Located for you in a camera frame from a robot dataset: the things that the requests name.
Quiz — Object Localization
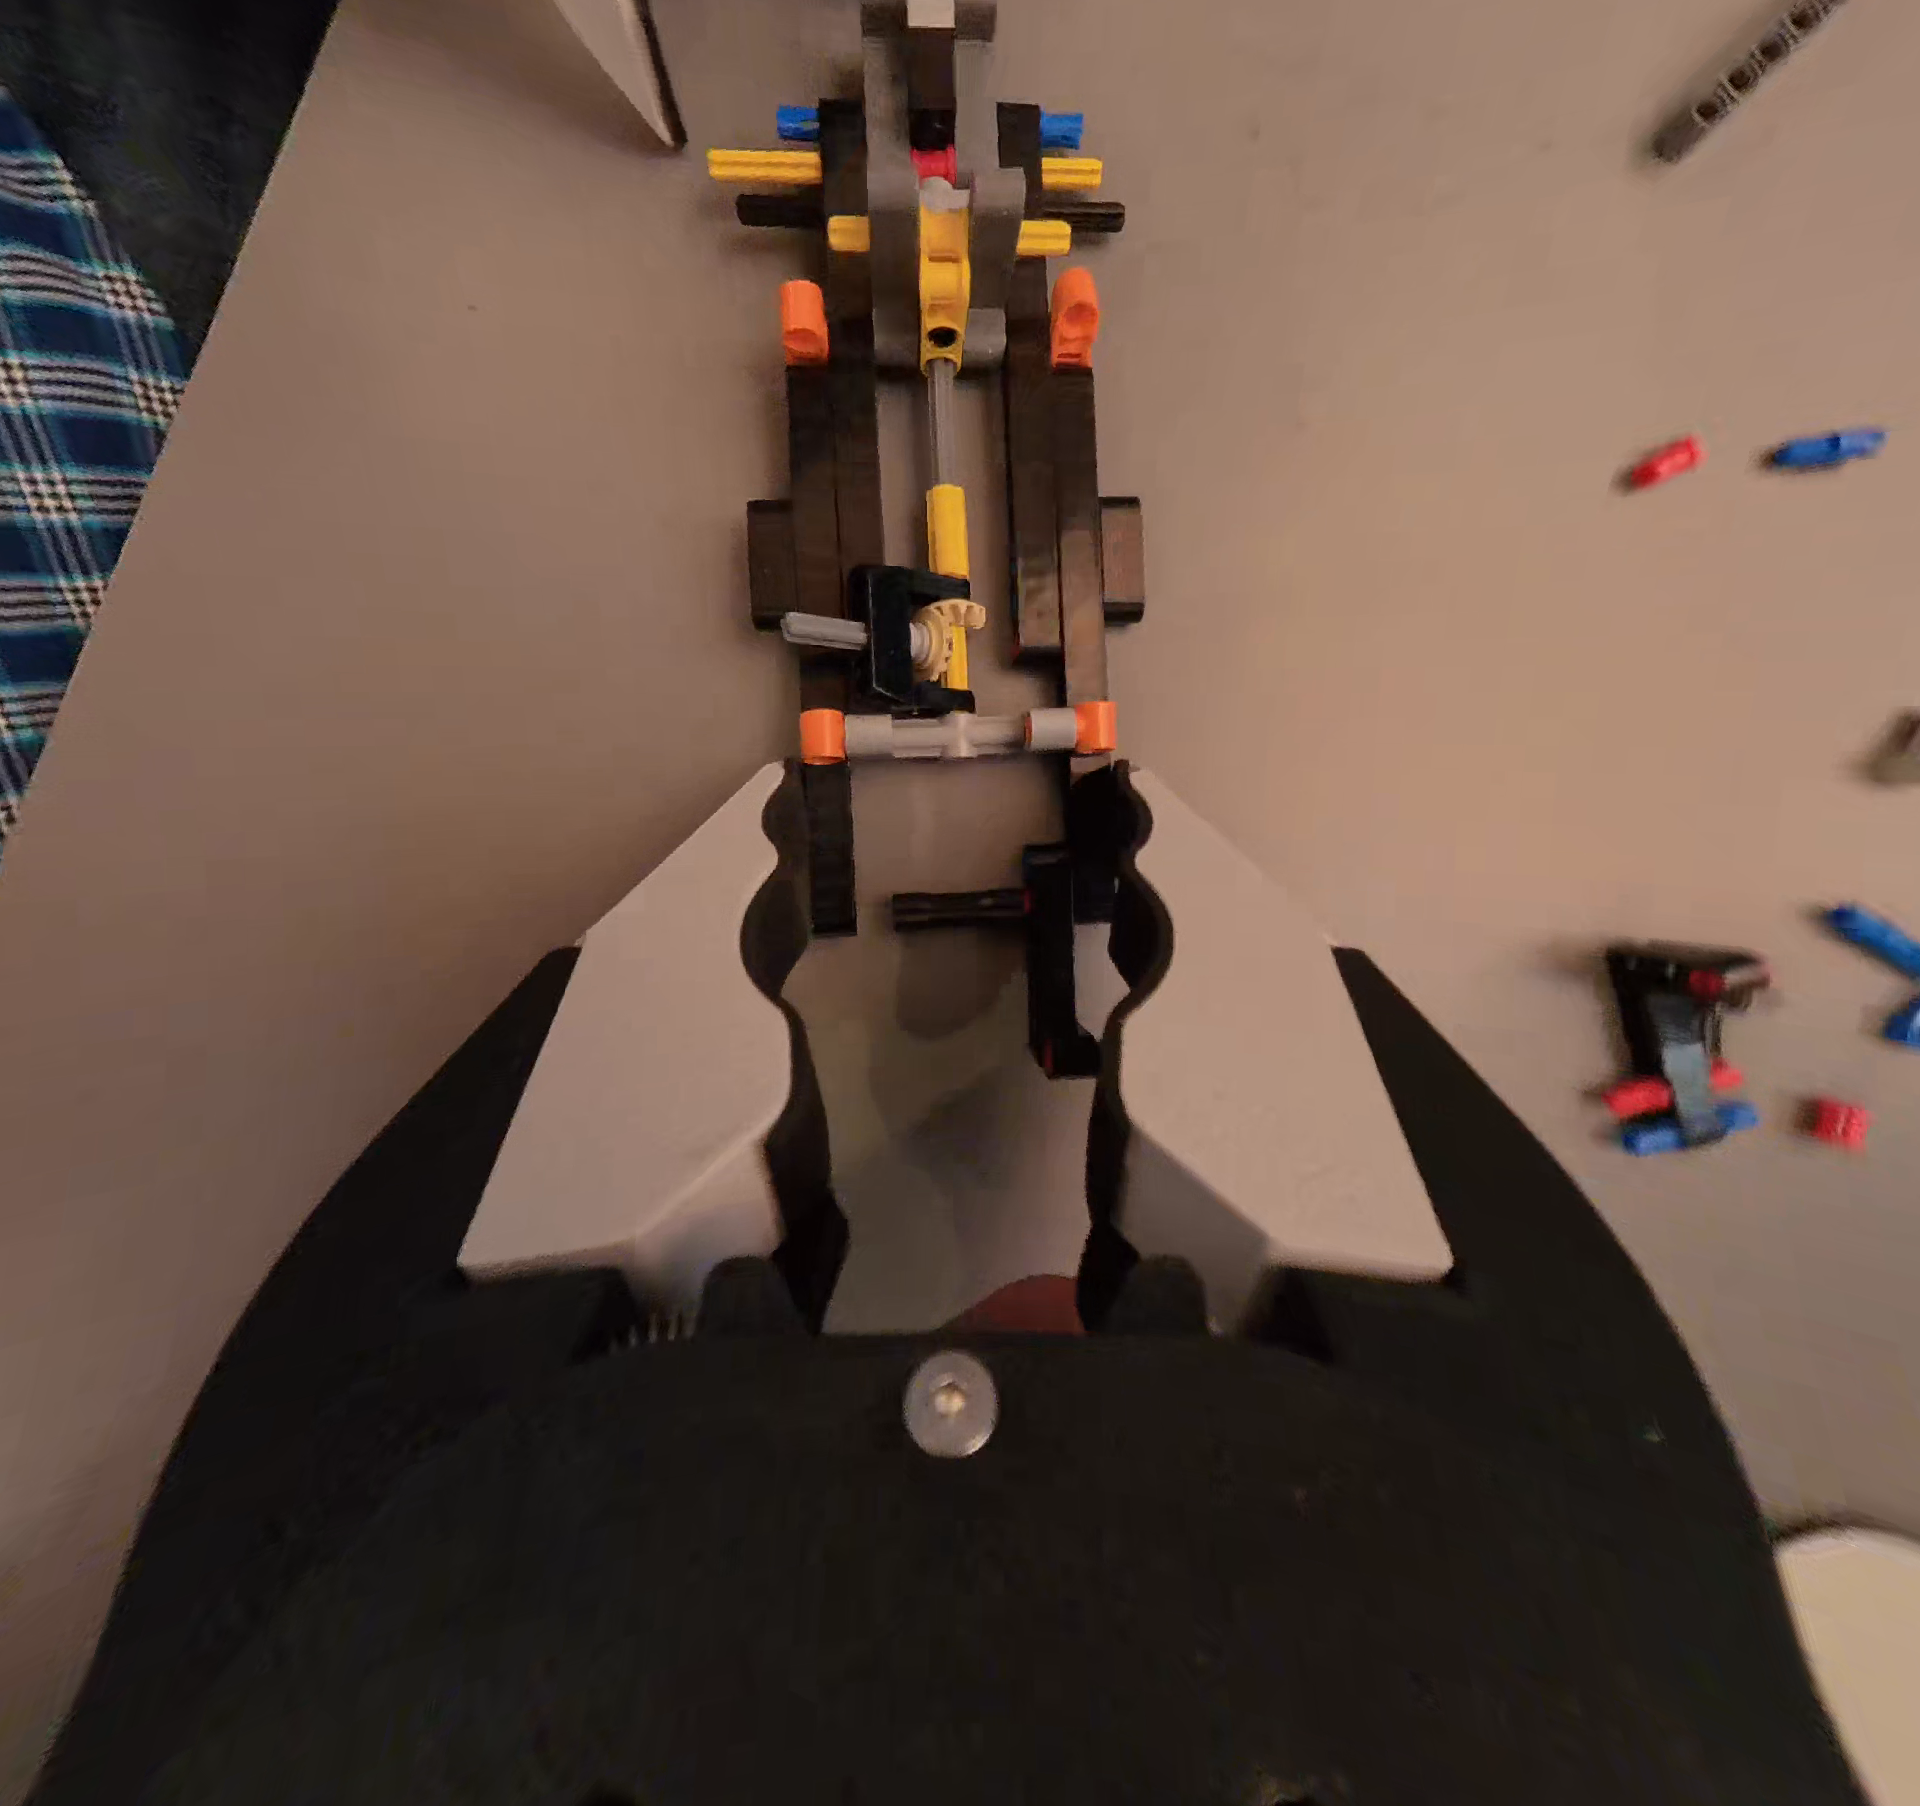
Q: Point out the white book stand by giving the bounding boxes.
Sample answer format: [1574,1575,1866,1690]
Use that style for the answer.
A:
[1770,1526,1920,1806]

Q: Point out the small black lego bracket assembly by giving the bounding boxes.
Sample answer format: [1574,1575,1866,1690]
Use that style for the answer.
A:
[1593,940,1773,1157]

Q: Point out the grey lego beam with holes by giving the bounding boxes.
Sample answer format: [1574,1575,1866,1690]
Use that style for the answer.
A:
[1648,0,1920,167]

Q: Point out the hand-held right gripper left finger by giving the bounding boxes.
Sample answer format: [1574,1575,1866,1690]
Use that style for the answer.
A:
[457,757,849,1335]

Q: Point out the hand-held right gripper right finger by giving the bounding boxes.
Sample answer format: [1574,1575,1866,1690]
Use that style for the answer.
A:
[1074,759,1459,1335]

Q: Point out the long blue lego pin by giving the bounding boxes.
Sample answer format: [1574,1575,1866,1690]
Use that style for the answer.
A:
[1821,899,1920,976]

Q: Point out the person's dark trousers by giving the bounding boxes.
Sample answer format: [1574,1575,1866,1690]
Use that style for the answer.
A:
[0,0,360,353]

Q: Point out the black lego chassis model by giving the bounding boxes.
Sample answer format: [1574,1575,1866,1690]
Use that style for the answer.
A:
[703,0,1144,1081]

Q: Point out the person's plaid shirt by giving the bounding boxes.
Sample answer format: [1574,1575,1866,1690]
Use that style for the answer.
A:
[0,88,192,841]

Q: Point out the short black lego beam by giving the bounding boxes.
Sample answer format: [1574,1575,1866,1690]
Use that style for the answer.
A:
[746,493,796,631]

